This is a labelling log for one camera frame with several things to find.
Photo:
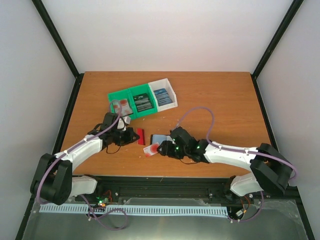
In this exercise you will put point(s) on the black frame rail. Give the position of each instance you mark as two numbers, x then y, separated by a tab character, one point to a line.
50	26

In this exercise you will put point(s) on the black leather card holder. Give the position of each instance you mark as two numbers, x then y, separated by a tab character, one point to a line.
159	138

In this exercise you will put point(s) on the metal base plate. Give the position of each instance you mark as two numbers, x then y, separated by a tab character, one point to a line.
277	221

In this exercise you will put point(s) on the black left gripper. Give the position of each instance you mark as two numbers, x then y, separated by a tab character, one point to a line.
130	139

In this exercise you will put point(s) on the light blue cable duct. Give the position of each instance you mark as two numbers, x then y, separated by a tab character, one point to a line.
138	210

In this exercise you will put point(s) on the black card stack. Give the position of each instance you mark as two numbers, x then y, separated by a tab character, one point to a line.
142	102

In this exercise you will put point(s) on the green double plastic bin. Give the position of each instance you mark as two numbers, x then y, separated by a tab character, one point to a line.
128	94

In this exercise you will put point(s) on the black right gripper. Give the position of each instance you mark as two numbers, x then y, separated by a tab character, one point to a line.
166	150

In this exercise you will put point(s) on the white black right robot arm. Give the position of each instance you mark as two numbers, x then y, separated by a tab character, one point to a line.
269	171

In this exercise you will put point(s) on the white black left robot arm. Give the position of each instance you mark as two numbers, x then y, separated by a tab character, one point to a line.
54	182

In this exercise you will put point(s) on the red white card stack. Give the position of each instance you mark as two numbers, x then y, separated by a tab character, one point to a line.
123	106

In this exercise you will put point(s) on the red white credit card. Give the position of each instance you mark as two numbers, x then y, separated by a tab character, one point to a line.
151	149

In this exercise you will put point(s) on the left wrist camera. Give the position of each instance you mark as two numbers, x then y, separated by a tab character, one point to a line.
123	123

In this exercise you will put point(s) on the blue card stack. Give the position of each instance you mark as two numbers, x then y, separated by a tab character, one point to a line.
162	97

